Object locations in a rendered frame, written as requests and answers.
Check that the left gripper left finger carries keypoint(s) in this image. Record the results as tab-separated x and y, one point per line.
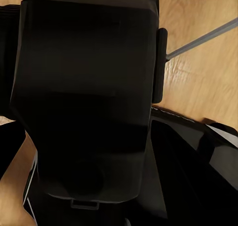
12	136

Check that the digital camera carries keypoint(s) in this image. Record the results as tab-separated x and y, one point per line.
81	77

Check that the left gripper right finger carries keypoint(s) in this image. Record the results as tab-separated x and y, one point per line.
195	193

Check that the camera tripod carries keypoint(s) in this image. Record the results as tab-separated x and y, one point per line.
207	37

